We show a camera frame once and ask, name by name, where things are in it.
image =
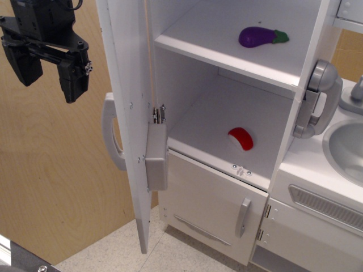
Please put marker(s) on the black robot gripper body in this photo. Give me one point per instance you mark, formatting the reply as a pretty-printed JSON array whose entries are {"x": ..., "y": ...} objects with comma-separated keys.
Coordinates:
[{"x": 45, "y": 30}]

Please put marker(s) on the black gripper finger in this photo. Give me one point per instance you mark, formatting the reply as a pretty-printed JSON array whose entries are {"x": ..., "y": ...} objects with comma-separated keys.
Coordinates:
[
  {"x": 27, "y": 68},
  {"x": 73, "y": 81}
]

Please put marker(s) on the white toy fridge door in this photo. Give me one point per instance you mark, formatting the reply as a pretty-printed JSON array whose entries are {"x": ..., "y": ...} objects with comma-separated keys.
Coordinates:
[{"x": 126, "y": 45}]

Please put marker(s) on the white toy fridge cabinet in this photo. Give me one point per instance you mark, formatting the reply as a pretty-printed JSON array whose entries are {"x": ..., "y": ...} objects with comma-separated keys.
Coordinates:
[{"x": 211, "y": 84}]

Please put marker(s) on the grey ice dispenser panel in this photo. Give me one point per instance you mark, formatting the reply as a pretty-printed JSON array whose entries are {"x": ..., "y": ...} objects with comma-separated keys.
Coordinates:
[{"x": 157, "y": 157}]

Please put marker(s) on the purple toy eggplant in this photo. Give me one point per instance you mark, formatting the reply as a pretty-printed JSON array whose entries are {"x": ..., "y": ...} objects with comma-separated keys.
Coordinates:
[{"x": 251, "y": 37}]

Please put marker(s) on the red toy food slice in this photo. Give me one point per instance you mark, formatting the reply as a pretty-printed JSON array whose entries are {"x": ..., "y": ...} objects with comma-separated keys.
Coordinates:
[{"x": 241, "y": 139}]

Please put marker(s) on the black base with screw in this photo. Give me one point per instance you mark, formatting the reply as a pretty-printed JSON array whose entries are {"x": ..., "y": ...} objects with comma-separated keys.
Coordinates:
[{"x": 16, "y": 258}]

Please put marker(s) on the white lower freezer door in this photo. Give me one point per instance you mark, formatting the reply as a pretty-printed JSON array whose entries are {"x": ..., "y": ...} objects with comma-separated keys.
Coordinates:
[{"x": 204, "y": 203}]

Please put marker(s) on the grey toy telephone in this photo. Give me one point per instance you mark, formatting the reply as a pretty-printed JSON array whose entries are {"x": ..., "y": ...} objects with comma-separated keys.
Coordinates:
[{"x": 320, "y": 101}]

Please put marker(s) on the grey toy sink basin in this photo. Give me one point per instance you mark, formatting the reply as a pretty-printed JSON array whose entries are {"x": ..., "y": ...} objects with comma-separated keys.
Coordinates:
[{"x": 342, "y": 147}]

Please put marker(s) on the white toy kitchen counter unit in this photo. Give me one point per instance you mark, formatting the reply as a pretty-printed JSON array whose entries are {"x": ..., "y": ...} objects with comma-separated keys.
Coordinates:
[{"x": 293, "y": 240}]

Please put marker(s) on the grey toy faucet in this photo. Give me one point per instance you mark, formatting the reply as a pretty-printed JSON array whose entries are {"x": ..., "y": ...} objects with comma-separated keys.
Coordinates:
[{"x": 351, "y": 98}]

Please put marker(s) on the white upper cabinet corner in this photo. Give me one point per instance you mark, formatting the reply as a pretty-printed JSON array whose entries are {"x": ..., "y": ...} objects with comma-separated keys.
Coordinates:
[{"x": 349, "y": 15}]

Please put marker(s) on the grey vent panel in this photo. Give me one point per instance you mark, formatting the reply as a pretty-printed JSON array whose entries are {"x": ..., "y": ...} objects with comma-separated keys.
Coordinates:
[{"x": 326, "y": 209}]

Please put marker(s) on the grey fridge door handle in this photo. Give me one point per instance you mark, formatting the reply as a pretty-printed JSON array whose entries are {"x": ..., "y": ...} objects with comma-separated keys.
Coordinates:
[{"x": 108, "y": 115}]

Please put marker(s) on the grey freezer door handle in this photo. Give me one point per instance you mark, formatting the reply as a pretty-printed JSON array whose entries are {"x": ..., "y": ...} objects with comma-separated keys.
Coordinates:
[{"x": 244, "y": 208}]

